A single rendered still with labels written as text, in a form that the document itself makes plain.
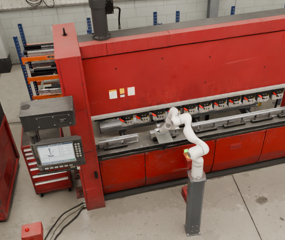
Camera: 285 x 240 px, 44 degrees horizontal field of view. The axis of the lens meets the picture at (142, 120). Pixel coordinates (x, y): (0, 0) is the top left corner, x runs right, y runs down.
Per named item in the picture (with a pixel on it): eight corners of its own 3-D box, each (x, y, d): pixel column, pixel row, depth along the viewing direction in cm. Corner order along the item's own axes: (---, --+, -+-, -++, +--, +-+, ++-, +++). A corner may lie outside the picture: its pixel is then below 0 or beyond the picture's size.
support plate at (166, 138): (159, 144, 428) (159, 144, 428) (153, 131, 448) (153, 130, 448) (173, 141, 431) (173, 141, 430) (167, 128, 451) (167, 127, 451)
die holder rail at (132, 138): (99, 148, 443) (99, 143, 438) (99, 145, 448) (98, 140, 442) (138, 141, 451) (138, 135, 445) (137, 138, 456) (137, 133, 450)
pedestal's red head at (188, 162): (187, 168, 440) (187, 157, 429) (182, 159, 453) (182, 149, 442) (201, 165, 444) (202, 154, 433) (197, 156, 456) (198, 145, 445)
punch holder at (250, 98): (243, 105, 454) (245, 94, 444) (240, 101, 460) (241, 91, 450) (253, 103, 456) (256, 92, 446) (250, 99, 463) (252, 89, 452)
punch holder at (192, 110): (184, 115, 441) (184, 105, 431) (181, 111, 448) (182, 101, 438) (195, 113, 443) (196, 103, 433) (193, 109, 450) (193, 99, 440)
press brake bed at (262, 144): (104, 201, 487) (97, 158, 436) (102, 190, 503) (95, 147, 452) (299, 160, 534) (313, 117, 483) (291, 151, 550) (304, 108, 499)
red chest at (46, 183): (38, 201, 492) (20, 148, 431) (38, 175, 531) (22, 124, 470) (74, 194, 500) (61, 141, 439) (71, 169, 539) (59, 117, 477)
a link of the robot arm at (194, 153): (205, 165, 371) (207, 148, 356) (191, 171, 365) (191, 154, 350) (199, 157, 380) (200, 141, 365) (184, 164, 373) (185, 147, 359)
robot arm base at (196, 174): (207, 180, 378) (209, 168, 367) (190, 183, 376) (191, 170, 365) (202, 167, 393) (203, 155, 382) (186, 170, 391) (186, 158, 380)
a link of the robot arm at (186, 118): (195, 159, 364) (208, 154, 369) (199, 155, 353) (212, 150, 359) (173, 119, 381) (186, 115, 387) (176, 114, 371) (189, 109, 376)
